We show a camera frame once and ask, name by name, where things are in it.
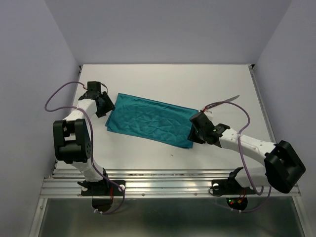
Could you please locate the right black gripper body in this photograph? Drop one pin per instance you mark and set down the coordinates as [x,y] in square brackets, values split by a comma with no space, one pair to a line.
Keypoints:
[196,136]

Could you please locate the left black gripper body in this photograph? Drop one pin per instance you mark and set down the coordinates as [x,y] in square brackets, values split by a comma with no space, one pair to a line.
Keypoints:
[107,105]

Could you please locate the teal cloth napkin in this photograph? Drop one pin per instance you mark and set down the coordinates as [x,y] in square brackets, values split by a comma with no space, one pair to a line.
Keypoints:
[150,119]

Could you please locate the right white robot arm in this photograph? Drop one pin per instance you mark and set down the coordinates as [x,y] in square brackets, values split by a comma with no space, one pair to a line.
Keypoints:
[280,166]

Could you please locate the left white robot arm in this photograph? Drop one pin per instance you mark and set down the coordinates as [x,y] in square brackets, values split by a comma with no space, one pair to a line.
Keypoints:
[72,138]

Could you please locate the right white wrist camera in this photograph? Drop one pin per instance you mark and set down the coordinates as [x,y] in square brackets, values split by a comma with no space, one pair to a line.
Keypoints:
[209,114]

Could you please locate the metal knife black handle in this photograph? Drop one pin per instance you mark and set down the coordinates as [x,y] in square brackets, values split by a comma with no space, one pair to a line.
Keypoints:
[221,102]

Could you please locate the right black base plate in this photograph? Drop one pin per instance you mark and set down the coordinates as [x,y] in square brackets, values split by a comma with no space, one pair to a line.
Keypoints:
[229,186]

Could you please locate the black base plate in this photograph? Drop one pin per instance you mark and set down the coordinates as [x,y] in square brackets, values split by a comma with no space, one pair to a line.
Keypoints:
[99,189]
[229,186]

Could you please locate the aluminium right side rail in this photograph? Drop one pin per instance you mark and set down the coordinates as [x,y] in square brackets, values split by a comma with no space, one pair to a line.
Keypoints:
[263,109]

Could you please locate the aluminium rail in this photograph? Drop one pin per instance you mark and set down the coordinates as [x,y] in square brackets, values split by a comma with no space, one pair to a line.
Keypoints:
[139,183]
[263,109]

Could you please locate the aluminium front rail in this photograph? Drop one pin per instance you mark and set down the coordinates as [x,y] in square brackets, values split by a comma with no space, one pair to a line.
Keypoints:
[139,183]

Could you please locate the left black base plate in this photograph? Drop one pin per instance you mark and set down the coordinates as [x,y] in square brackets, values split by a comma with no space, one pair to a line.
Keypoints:
[99,189]

